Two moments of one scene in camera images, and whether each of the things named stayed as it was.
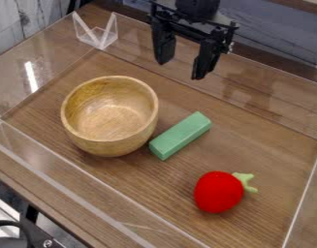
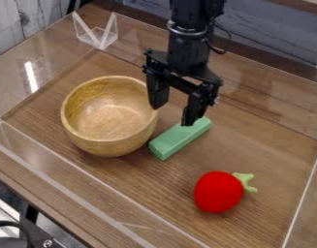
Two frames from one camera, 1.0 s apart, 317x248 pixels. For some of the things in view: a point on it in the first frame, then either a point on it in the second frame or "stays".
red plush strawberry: x=219 y=189 stays
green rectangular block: x=179 y=137 stays
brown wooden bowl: x=108 y=113 stays
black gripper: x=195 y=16 → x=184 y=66
